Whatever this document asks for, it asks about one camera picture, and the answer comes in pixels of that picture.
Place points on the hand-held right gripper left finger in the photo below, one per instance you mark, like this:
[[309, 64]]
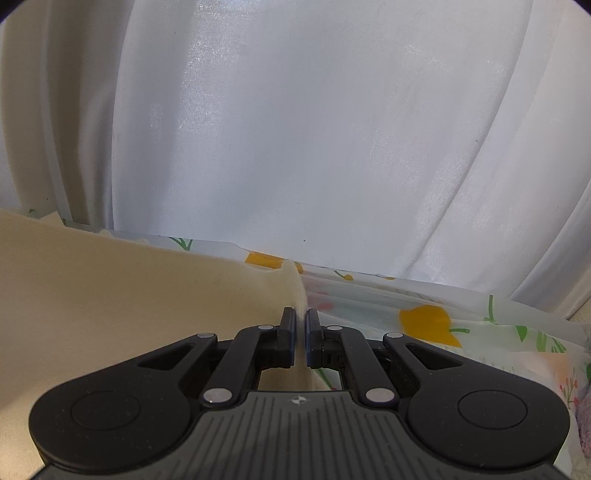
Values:
[[290, 341]]

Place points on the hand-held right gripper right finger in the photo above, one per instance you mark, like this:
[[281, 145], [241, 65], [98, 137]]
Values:
[[310, 341]]

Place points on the cream long-sleeved sweater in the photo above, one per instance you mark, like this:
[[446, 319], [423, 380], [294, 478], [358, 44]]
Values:
[[115, 295]]

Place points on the floral bed sheet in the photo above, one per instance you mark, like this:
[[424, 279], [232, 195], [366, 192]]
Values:
[[485, 332]]

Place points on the white sheer curtain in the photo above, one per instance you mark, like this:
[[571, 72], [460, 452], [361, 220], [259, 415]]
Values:
[[323, 138]]

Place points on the purple plush toy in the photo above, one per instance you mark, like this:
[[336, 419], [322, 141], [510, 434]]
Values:
[[585, 415]]

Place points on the cream curtain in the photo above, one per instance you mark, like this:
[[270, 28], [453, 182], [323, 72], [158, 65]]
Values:
[[41, 138]]

